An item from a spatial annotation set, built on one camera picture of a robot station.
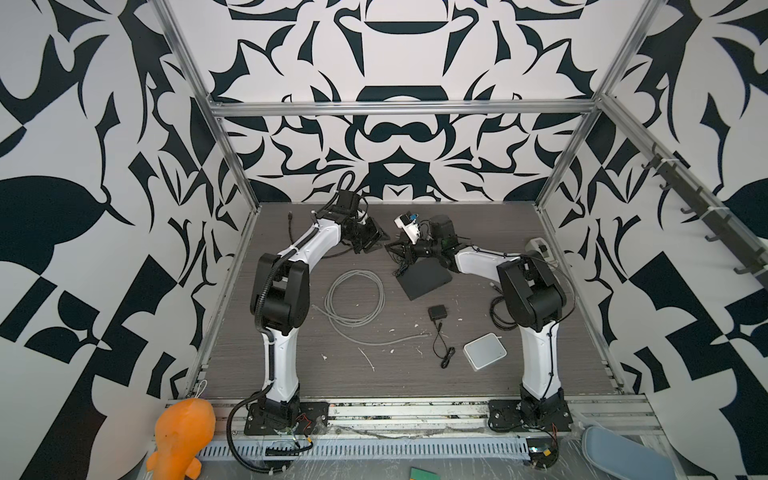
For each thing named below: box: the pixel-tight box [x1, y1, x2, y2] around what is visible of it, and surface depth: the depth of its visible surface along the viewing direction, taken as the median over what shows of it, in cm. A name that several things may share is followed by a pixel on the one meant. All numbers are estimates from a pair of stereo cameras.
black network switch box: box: [396, 257, 453, 301], surface depth 100 cm
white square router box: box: [463, 332, 508, 372], surface depth 85 cm
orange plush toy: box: [146, 398, 216, 480], surface depth 67 cm
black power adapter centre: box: [427, 304, 455, 369], surface depth 88 cm
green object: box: [410, 466, 441, 480], surface depth 68 cm
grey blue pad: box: [581, 426, 677, 480], surface depth 71 cm
